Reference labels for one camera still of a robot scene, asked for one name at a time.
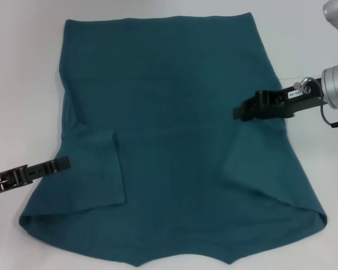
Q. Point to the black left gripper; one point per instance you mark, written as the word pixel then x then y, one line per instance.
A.
pixel 5 181

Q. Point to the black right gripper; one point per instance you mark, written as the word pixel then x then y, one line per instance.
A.
pixel 281 102

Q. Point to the teal blue t-shirt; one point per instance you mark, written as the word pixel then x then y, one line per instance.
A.
pixel 171 112

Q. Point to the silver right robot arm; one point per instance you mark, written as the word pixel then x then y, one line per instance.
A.
pixel 335 84

